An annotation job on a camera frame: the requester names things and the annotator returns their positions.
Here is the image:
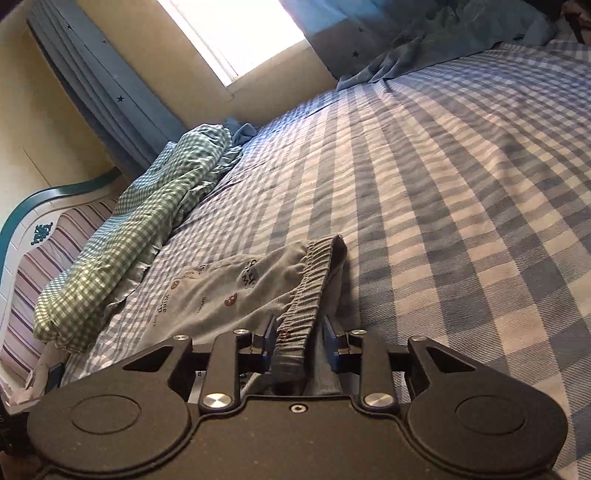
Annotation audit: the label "bright window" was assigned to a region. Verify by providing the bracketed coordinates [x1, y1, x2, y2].
[157, 0, 308, 88]

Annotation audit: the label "crumpled blue blanket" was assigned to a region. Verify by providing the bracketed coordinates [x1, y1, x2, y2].
[337, 9, 559, 90]

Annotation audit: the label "small blue cloth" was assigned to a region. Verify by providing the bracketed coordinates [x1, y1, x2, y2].
[224, 117, 257, 147]

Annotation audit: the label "grey printed pants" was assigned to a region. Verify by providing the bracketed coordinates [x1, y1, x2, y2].
[108, 234, 358, 398]

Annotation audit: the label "blue checked bed sheet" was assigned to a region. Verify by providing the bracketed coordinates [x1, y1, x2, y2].
[60, 39, 591, 480]

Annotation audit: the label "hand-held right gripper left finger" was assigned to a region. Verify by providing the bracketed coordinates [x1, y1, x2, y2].
[122, 314, 279, 414]

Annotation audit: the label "striped headboard with teal edge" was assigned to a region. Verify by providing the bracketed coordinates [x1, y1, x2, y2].
[0, 167, 123, 384]

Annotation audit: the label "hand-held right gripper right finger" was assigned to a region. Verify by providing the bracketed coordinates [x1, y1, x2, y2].
[321, 316, 477, 413]

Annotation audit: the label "blue star curtain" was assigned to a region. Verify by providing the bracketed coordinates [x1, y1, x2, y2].
[28, 0, 185, 174]
[281, 0, 536, 88]

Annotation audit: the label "green checked blanket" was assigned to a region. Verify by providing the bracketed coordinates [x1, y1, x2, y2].
[33, 124, 245, 354]

